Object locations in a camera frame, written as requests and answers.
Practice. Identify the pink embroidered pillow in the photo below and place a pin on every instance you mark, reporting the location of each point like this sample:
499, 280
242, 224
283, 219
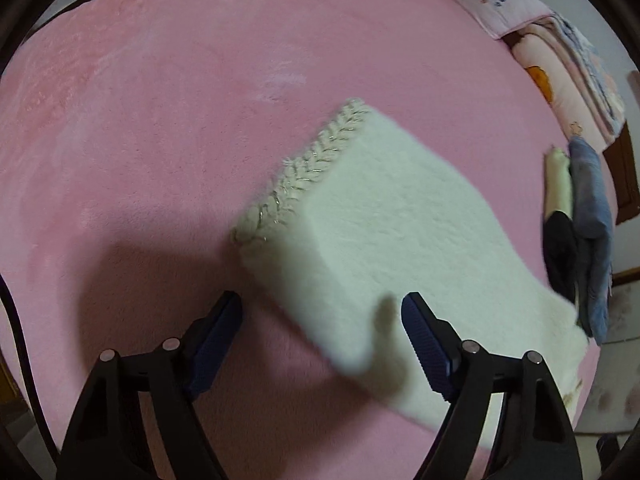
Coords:
492, 2

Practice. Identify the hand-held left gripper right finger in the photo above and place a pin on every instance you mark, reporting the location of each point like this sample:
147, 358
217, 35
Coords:
425, 347

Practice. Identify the folded black garment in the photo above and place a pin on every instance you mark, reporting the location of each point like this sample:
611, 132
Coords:
560, 250

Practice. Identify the folded cream garment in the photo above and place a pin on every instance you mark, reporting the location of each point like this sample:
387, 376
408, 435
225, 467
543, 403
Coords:
557, 180

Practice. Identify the folded blue jeans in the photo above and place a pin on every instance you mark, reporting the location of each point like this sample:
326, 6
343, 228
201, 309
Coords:
590, 200

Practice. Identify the white fluffy sweater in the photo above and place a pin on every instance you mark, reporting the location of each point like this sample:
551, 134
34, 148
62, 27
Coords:
390, 220

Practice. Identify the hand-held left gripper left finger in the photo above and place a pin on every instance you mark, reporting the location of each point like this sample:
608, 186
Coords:
215, 345

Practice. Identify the pink plush bed blanket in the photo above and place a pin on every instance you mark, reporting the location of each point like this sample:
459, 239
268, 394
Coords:
150, 135

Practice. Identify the wooden headboard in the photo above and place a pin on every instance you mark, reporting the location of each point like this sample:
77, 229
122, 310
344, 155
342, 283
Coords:
627, 175

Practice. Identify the folded pink printed quilt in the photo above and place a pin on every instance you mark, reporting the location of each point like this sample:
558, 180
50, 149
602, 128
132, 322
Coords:
565, 75

